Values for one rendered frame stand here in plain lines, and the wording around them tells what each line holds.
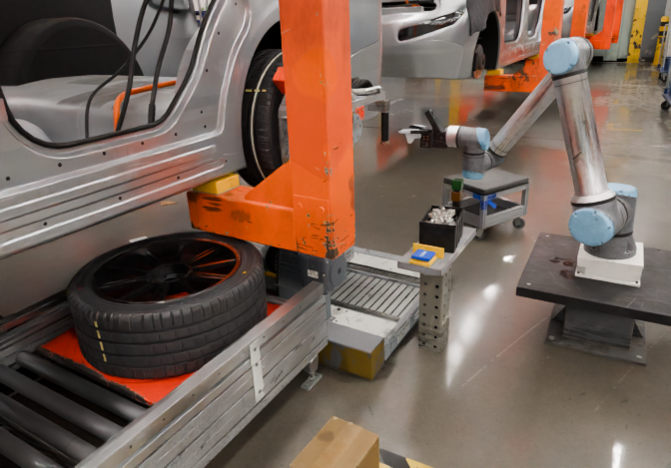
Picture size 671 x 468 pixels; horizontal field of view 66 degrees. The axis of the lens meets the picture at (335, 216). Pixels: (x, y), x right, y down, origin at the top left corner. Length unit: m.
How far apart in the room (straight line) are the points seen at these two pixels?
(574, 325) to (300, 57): 1.54
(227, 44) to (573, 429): 1.82
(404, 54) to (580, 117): 2.87
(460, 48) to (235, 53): 3.01
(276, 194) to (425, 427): 0.95
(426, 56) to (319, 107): 3.12
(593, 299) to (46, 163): 1.86
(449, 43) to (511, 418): 3.43
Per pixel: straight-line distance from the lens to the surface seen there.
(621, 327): 2.39
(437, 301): 2.13
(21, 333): 2.14
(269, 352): 1.75
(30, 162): 1.62
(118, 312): 1.71
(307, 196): 1.77
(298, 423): 1.94
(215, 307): 1.68
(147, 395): 1.74
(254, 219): 1.95
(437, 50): 4.72
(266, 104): 2.16
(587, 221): 2.06
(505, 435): 1.94
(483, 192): 3.14
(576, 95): 2.02
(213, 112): 2.04
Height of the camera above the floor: 1.30
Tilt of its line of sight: 21 degrees down
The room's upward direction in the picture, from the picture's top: 2 degrees counter-clockwise
